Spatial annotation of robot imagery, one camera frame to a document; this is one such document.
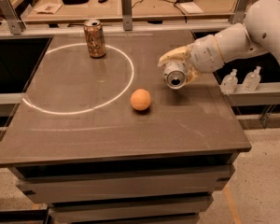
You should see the white green 7up can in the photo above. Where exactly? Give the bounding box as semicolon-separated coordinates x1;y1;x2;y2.
163;61;187;90

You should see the middle metal bracket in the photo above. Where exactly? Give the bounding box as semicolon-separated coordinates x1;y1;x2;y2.
121;0;133;31

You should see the metal bracket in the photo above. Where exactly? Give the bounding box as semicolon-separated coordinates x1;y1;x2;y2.
229;0;249;24
121;0;133;31
0;0;25;35

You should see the brown paper packet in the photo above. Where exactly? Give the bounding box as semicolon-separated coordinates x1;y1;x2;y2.
35;3;62;14

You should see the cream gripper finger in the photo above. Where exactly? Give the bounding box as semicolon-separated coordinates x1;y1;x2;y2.
186;67;201;84
158;46;188;67

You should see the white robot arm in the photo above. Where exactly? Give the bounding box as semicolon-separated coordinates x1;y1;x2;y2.
158;0;280;89

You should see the orange ball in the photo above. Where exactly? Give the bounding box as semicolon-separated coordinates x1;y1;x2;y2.
130;89;151;111

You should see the grey table base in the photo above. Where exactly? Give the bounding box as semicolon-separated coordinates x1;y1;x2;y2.
17;153;235;224

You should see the right metal bracket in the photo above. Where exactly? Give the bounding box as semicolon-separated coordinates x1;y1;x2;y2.
229;0;249;24

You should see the clear plastic bottle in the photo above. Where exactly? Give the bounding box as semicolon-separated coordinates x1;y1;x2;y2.
220;69;238;94
243;66;261;91

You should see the clear plastic bottle left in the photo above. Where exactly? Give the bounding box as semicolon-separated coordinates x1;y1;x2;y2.
220;69;238;94

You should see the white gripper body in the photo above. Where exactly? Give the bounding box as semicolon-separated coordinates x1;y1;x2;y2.
188;35;224;73

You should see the brown gold soda can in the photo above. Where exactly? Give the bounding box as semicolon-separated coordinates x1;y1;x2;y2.
83;19;106;58

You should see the black cloth bundle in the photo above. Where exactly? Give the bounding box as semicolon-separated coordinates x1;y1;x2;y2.
63;0;89;5

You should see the clear plastic bottle right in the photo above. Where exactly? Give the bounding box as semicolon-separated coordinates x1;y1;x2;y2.
243;66;261;91

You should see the left metal bracket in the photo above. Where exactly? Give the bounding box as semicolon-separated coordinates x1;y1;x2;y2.
0;0;25;35

